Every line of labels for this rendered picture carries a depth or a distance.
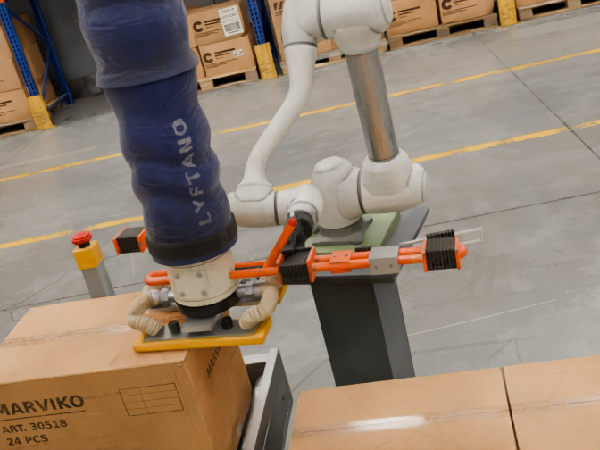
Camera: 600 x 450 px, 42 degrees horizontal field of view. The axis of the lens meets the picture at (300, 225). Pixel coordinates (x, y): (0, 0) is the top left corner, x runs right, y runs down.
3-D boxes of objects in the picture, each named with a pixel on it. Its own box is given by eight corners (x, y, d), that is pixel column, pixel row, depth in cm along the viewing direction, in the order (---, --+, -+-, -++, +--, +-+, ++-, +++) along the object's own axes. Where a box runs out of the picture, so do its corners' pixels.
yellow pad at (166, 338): (134, 353, 196) (129, 336, 194) (148, 330, 205) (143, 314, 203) (264, 345, 188) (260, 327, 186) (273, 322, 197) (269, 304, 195)
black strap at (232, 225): (135, 264, 189) (130, 250, 187) (168, 224, 210) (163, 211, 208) (223, 256, 183) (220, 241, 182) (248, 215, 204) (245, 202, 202)
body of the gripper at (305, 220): (310, 207, 214) (306, 221, 206) (317, 235, 217) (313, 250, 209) (283, 212, 215) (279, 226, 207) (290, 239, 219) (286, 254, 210)
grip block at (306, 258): (279, 287, 191) (274, 265, 189) (287, 268, 200) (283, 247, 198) (312, 284, 189) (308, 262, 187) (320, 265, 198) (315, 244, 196)
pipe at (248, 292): (133, 336, 197) (127, 316, 194) (167, 287, 219) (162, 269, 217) (262, 327, 188) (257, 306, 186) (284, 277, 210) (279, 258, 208)
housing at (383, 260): (370, 276, 187) (367, 259, 185) (373, 262, 193) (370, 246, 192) (399, 273, 185) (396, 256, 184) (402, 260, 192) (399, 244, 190)
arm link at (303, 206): (321, 227, 222) (320, 237, 217) (290, 232, 224) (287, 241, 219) (314, 198, 219) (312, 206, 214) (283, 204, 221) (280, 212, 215)
